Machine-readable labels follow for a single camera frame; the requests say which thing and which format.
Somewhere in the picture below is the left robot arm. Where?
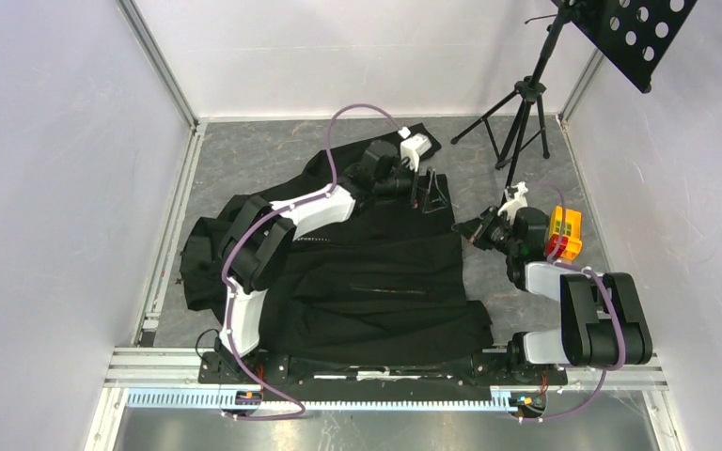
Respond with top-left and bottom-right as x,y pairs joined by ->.
219,140 -> 467,383

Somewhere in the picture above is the white slotted cable duct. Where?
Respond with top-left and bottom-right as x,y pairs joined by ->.
122,388 -> 546,413

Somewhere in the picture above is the black perforated stand plate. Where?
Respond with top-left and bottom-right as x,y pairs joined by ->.
554,0 -> 697,94

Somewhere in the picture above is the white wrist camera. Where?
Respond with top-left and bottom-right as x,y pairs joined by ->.
497,181 -> 528,224
398,127 -> 432,173

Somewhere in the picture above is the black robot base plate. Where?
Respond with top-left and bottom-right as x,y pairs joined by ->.
197,347 -> 568,404

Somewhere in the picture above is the black tripod stand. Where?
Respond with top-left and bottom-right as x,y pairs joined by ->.
450,0 -> 586,187

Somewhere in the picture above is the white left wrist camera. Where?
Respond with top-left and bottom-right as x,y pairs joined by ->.
398,127 -> 432,173

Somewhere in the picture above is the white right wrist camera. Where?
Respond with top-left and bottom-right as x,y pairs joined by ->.
497,181 -> 528,224

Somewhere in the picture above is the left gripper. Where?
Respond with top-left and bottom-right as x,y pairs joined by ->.
374,154 -> 448,213

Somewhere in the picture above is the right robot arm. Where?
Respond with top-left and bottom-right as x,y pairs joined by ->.
453,207 -> 653,383

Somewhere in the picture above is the yellow red toy block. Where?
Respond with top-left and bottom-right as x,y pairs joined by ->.
544,206 -> 583,262

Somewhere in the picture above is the black zip jacket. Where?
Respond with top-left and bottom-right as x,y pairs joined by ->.
180,123 -> 494,367

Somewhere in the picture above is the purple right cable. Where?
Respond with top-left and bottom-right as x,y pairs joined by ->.
523,181 -> 628,423

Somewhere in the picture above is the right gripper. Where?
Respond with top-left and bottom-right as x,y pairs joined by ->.
452,204 -> 519,257

